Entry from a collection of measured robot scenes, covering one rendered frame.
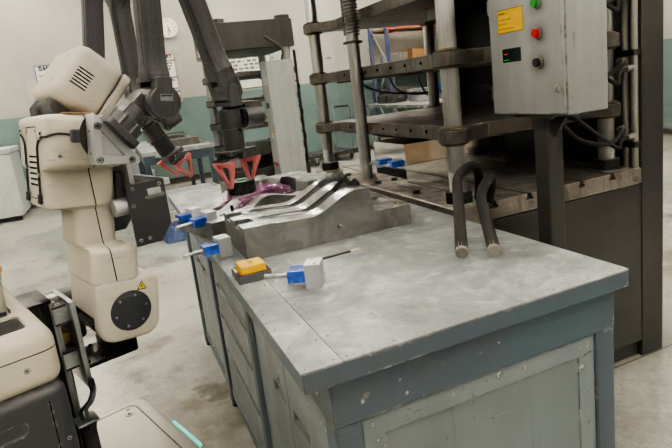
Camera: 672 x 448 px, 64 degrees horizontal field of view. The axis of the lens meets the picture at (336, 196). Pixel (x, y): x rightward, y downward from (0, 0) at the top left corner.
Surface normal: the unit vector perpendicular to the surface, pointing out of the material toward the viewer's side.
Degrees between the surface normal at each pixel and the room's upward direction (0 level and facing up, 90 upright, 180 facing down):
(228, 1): 90
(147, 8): 93
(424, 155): 90
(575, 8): 90
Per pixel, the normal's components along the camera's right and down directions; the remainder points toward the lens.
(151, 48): 0.66, 0.13
